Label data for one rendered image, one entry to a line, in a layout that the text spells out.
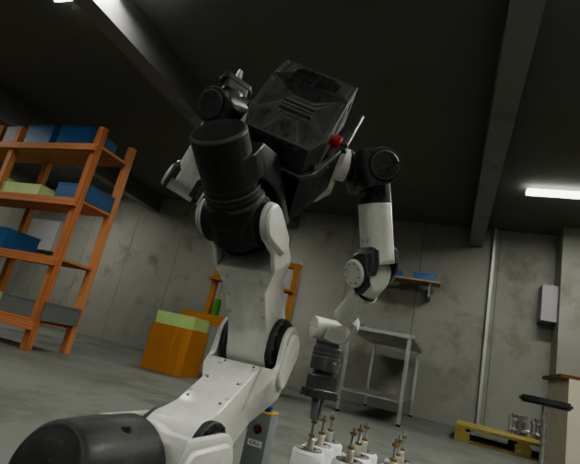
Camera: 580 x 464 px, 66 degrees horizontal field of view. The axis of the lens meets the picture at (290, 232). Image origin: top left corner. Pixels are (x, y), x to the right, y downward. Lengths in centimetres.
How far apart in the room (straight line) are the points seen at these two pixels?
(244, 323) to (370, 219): 42
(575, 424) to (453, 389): 336
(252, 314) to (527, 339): 692
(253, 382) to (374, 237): 48
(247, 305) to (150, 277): 866
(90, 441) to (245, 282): 50
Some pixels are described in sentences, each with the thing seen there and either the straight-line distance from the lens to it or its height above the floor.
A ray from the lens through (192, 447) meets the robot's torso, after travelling 80.
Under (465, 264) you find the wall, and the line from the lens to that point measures 791.
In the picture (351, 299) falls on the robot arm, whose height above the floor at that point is 68.
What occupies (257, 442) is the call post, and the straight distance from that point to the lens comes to 150.
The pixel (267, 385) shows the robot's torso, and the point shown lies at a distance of 105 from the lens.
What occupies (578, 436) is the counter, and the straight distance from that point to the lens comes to 453.
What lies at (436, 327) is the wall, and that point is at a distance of 771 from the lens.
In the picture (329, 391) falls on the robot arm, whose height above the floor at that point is 42.
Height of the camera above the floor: 50
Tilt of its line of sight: 15 degrees up
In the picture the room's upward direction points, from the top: 12 degrees clockwise
